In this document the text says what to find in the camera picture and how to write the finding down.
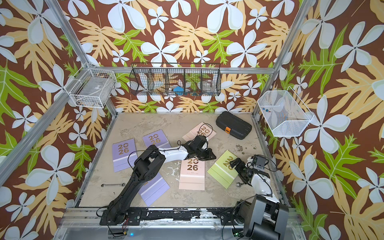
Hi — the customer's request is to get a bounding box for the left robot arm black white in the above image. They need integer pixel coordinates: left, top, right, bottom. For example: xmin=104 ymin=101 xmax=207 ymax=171
xmin=100 ymin=135 xmax=216 ymax=226

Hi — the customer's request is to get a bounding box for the pink calendar back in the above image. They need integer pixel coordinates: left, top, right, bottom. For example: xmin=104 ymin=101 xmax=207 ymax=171
xmin=183 ymin=122 xmax=217 ymax=141

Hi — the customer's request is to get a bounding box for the metal wrench left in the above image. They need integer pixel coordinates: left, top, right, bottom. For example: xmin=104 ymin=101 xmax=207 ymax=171
xmin=101 ymin=183 xmax=126 ymax=188

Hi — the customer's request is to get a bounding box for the purple calendar far left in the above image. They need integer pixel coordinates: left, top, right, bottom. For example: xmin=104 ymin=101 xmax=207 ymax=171
xmin=112 ymin=139 xmax=138 ymax=173

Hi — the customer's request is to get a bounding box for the purple calendar front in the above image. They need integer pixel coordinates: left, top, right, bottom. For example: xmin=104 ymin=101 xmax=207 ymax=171
xmin=139 ymin=173 xmax=170 ymax=207

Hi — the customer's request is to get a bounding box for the purple calendar back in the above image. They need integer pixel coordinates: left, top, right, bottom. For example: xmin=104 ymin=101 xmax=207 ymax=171
xmin=143 ymin=130 xmax=171 ymax=149

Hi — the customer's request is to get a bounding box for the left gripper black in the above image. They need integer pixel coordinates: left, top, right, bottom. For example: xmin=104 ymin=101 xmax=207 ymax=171
xmin=195 ymin=148 xmax=219 ymax=161

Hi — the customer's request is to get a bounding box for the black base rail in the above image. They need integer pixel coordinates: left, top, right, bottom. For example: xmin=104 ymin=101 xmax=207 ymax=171
xmin=98 ymin=203 xmax=253 ymax=227

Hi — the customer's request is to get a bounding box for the blue object in basket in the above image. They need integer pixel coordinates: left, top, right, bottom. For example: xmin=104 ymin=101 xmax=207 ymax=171
xmin=173 ymin=86 xmax=185 ymax=96

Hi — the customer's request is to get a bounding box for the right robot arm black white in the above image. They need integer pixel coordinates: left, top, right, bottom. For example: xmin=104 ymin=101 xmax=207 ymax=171
xmin=230 ymin=155 xmax=289 ymax=240

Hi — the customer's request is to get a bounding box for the white wire basket left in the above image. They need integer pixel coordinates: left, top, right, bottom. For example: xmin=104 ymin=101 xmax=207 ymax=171
xmin=67 ymin=67 xmax=117 ymax=109

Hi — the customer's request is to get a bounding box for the black wire basket back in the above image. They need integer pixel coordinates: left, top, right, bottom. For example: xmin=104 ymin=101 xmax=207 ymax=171
xmin=128 ymin=63 xmax=222 ymax=96

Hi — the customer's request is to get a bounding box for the white wire basket right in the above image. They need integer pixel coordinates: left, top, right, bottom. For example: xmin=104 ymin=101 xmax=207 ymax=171
xmin=258 ymin=88 xmax=315 ymax=138

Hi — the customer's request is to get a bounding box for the green calendar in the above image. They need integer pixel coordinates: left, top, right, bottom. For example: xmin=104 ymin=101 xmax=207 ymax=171
xmin=207 ymin=150 xmax=238 ymax=189

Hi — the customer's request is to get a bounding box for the white wire basket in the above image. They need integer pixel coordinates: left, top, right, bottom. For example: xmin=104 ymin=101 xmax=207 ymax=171
xmin=67 ymin=67 xmax=117 ymax=109
xmin=258 ymin=88 xmax=315 ymax=138

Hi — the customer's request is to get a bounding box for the purple calendar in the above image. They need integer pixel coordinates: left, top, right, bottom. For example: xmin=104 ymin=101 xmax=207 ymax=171
xmin=112 ymin=139 xmax=138 ymax=173
xmin=143 ymin=130 xmax=171 ymax=149
xmin=139 ymin=173 xmax=170 ymax=207

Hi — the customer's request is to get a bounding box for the pink calendar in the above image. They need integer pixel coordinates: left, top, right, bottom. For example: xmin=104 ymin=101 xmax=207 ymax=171
xmin=179 ymin=158 xmax=206 ymax=191
xmin=183 ymin=122 xmax=217 ymax=141

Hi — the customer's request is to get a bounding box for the pink calendar centre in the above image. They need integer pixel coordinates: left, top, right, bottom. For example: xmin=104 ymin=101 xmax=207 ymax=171
xmin=179 ymin=158 xmax=206 ymax=191

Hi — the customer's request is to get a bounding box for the black tool case orange latch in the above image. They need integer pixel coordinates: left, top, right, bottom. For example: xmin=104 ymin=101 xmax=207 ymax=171
xmin=216 ymin=112 xmax=252 ymax=140

